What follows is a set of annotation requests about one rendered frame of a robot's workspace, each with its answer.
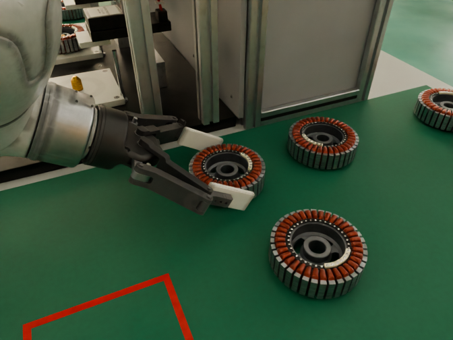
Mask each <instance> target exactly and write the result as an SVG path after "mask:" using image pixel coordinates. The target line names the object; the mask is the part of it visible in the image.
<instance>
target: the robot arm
mask: <svg viewBox="0 0 453 340"><path fill-rule="evenodd" d="M62 23H63V16H62V6H61V0H0V157H2V156H11V157H22V158H25V157H26V158H27V159H30V160H33V161H42V162H46V163H52V164H56V165H62V166H65V167H75V166H77V165H78V164H79V162H80V161H82V162H83V164H85V165H89V166H93V167H98V168H102V169H112V168H114V167H115V166H117V165H120V164H122V165H125V166H128V167H129V168H131V170H132V173H131V175H130V177H129V180H128V181H129V183H131V184H133V185H135V186H140V187H143V188H147V189H149V190H151V191H153V192H155V193H157V194H159V195H161V196H163V197H165V198H167V199H169V200H171V201H173V202H175V203H177V204H179V205H181V206H183V207H185V208H187V209H189V210H191V211H193V212H195V213H197V214H199V215H204V213H205V212H206V210H207V209H208V207H209V205H210V204H211V205H214V206H221V207H225V208H226V207H228V208H234V209H238V210H245V209H246V208H247V206H248V204H249V203H250V202H251V200H252V199H253V197H254V196H255V194H254V193H253V192H251V191H247V190H242V189H239V188H234V187H231V186H226V185H222V184H219V183H214V182H210V183H209V184H208V185H207V184H205V183H204V182H202V181H201V180H199V179H198V178H196V177H195V176H193V175H192V174H191V173H189V172H188V171H186V170H184V169H183V168H182V167H180V166H178V165H177V164H176V163H174V162H172V161H171V160H170V156H169V155H168V154H167V153H166V152H164V151H163V150H162V148H161V147H160V144H164V143H167V142H171V141H174V140H177V139H178V138H179V139H178V141H177V143H178V144H180V145H182V146H186V147H190V148H194V149H196V150H202V149H205V148H206V147H210V146H213V145H214V146H215V145H216V144H220V145H221V144H222V142H223V141H224V140H223V139H222V138H219V137H217V136H213V135H211V134H207V133H204V132H201V131H198V130H195V129H192V128H189V127H184V126H185V124H186V121H185V120H183V119H179V121H178V123H177V120H178V119H177V118H176V117H174V116H170V115H149V114H137V113H132V112H130V111H120V110H118V109H114V108H111V107H107V106H104V105H97V106H95V100H94V97H93V96H92V95H90V94H86V93H83V92H80V91H77V90H74V89H70V88H67V87H64V86H61V85H58V84H56V83H54V82H49V78H50V77H51V74H52V71H53V68H54V66H55V62H56V59H57V55H58V52H59V47H60V43H61V34H62ZM166 123H167V124H166ZM165 124H166V125H165ZM155 165H157V166H156V167H153V166H155Z"/></svg>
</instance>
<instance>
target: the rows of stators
mask: <svg viewBox="0 0 453 340"><path fill-rule="evenodd" d="M414 112H415V115H416V116H417V117H418V118H419V119H420V120H421V121H423V122H424V123H426V124H427V125H430V126H431V127H434V126H435V128H437V129H439V128H440V129H441V130H446V131H451V132H453V90H450V89H449V88H448V89H445V88H432V89H428V90H424V91H423V92H421V93H420V94H419V96H418V99H417V102H416V104H415V108H414Z"/></svg>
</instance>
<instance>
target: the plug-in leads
mask: <svg viewBox="0 0 453 340"><path fill-rule="evenodd" d="M163 3H164V0H155V4H158V5H159V9H155V13H156V19H157V20H158V21H159V22H162V21H167V20H168V15H167V10H166V9H165V8H162V5H161V4H163Z"/></svg>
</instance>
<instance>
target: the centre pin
mask: <svg viewBox="0 0 453 340"><path fill-rule="evenodd" d="M70 82H71V86H72V88H73V89H74V90H77V91H81V90H83V86H82V81H81V79H80V78H79V77H77V76H72V78H71V81H70Z"/></svg>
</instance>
